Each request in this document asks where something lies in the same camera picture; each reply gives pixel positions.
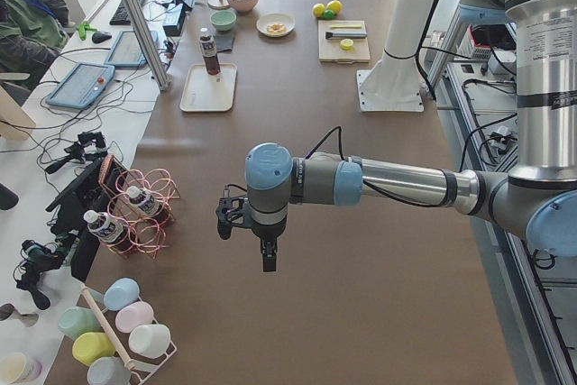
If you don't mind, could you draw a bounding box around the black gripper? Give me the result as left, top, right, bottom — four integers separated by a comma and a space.
261, 234, 278, 272

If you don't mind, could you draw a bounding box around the white round plate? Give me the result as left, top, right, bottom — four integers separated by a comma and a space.
256, 13, 296, 38

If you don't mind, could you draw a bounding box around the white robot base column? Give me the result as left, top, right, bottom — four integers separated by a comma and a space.
357, 0, 435, 112

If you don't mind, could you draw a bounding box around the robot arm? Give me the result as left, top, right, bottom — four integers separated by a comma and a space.
243, 0, 576, 271

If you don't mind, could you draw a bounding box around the cream rabbit tray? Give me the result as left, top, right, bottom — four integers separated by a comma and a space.
179, 63, 237, 113

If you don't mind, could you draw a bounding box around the tea bottle on tray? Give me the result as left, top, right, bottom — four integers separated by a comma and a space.
198, 27, 221, 75

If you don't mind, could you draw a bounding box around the twisted glazed donut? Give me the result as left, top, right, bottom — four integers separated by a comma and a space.
266, 23, 287, 35

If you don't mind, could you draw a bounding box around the tea bottle in rack upper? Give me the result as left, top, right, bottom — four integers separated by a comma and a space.
126, 186, 169, 223

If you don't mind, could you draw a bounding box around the tea bottle in rack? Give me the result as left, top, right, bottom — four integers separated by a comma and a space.
126, 186, 169, 223
83, 210, 132, 252

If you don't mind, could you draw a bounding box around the pink cup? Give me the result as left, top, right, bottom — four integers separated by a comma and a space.
115, 301, 154, 334

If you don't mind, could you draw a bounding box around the white cup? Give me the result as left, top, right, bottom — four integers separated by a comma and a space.
128, 324, 171, 359

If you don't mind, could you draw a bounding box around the blue cup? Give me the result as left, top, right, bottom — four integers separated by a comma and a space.
104, 278, 140, 311

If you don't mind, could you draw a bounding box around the tea bottle in rack lower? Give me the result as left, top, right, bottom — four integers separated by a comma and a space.
83, 210, 132, 252

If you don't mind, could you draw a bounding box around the white cup rack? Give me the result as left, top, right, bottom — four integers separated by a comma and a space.
80, 279, 179, 384

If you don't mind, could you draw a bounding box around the grey cup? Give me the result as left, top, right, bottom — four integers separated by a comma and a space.
87, 357, 131, 385

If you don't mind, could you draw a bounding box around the yellow cup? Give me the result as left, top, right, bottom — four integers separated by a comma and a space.
71, 332, 115, 366

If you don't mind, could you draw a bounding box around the green cup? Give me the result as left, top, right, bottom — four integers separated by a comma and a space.
58, 307, 101, 340

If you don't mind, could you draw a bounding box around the wooden cutting board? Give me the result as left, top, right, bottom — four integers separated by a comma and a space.
317, 20, 371, 63

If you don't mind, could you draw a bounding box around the grey folded cloth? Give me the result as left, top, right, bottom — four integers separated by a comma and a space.
214, 32, 235, 52

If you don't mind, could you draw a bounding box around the half lemon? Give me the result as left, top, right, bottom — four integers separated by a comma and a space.
339, 39, 354, 50

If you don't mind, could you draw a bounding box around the yellow plastic knife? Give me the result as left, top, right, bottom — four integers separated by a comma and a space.
329, 23, 362, 30

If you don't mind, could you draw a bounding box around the mint green bowl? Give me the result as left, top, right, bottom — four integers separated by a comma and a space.
210, 10, 237, 32

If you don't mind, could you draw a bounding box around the green lime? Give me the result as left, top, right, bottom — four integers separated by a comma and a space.
322, 9, 336, 20

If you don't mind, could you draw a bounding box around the teach pendant far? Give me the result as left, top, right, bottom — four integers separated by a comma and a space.
105, 31, 146, 69

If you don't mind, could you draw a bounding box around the teach pendant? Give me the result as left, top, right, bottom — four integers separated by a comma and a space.
105, 31, 146, 69
45, 63, 115, 110

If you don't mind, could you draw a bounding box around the yellow lemon near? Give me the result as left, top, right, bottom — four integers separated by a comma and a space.
312, 3, 326, 18

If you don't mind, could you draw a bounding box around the yellow lemon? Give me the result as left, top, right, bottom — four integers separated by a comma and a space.
326, 0, 343, 14
312, 3, 326, 18

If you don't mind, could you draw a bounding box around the teach pendant near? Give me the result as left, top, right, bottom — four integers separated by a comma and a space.
45, 63, 115, 110

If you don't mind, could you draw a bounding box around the yellow lemon far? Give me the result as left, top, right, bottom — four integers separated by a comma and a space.
326, 0, 343, 14

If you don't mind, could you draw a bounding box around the black computer mouse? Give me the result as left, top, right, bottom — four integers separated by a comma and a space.
91, 31, 112, 44

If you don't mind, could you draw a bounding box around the black keyboard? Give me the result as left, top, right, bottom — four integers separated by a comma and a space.
108, 0, 153, 27

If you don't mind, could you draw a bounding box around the seated person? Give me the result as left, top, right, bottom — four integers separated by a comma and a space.
1, 0, 69, 90

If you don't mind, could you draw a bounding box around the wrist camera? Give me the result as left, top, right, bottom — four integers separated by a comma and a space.
215, 196, 252, 240

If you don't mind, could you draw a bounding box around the copper wire bottle rack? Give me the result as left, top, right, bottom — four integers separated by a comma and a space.
98, 155, 180, 258

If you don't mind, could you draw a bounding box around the aluminium frame post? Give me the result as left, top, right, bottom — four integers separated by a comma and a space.
122, 0, 170, 92

